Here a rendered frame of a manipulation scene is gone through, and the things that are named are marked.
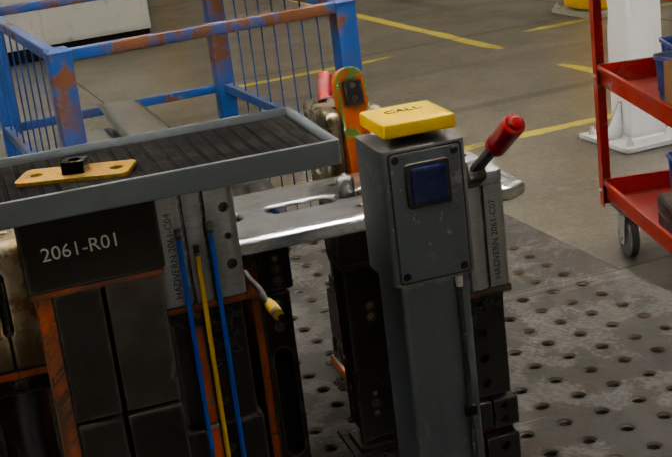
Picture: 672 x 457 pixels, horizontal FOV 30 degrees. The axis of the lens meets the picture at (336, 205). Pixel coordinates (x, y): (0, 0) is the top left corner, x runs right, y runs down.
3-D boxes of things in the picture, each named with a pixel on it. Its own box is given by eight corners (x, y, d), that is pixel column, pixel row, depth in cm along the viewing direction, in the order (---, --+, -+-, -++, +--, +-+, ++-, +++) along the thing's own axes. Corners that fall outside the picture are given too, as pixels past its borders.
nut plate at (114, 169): (138, 162, 93) (135, 146, 93) (127, 176, 89) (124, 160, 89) (28, 173, 94) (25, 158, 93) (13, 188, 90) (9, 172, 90)
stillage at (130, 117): (31, 284, 428) (-24, 8, 401) (250, 232, 456) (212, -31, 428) (114, 416, 321) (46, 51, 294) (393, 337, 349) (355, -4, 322)
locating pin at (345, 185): (354, 204, 137) (349, 168, 135) (359, 209, 135) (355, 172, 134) (337, 208, 136) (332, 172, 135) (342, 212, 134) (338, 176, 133)
